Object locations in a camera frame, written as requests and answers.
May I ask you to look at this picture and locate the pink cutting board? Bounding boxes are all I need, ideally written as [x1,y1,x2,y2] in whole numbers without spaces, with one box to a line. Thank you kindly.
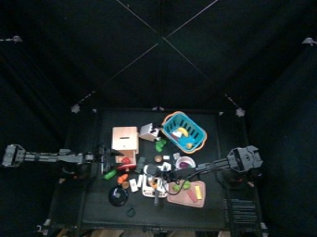
[166,180,207,208]

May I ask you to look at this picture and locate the dark grey flat block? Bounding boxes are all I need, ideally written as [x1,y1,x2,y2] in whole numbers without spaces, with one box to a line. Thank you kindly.
[135,156,147,174]

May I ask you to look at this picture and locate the white bowl with purple inside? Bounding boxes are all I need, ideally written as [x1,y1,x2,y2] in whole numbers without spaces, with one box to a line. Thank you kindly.
[175,156,196,170]

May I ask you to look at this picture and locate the orange toy carrot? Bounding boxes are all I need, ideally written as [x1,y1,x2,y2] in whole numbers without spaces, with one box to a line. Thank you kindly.
[116,173,130,185]

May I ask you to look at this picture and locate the small white cube box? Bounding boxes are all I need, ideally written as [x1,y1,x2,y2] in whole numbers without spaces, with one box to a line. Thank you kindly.
[138,122,160,142]

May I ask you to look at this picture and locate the yellow toy banana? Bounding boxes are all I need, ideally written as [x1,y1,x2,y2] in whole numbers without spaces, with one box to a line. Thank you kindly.
[175,126,191,138]

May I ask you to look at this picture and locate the yellow toy food stick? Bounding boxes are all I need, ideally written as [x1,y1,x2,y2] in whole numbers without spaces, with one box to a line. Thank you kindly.
[192,184,204,200]

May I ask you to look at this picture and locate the wooden box drawer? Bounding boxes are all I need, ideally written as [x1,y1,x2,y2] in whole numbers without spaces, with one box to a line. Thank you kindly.
[114,149,138,165]

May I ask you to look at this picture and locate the teal basket with orange rim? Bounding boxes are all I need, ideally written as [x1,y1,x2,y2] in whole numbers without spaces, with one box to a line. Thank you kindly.
[160,110,208,155]

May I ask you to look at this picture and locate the white card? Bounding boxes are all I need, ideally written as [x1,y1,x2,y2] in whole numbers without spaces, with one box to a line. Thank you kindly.
[127,178,140,193]

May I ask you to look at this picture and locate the red toy food slice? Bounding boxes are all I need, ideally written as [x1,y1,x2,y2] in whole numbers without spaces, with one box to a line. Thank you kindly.
[186,188,199,204]

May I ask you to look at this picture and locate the green toy leafy vegetable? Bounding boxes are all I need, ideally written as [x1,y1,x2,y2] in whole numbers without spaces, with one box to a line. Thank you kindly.
[172,181,191,192]

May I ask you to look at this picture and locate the dark blue plate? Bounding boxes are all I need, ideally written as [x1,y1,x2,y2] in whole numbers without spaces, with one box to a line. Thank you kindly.
[108,186,130,207]

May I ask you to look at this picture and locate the green toy cucumber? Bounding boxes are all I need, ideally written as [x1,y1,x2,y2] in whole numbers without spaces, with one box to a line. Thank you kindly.
[101,168,119,181]

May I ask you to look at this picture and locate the white tray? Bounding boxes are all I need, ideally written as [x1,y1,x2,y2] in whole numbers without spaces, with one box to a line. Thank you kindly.
[142,175,170,199]

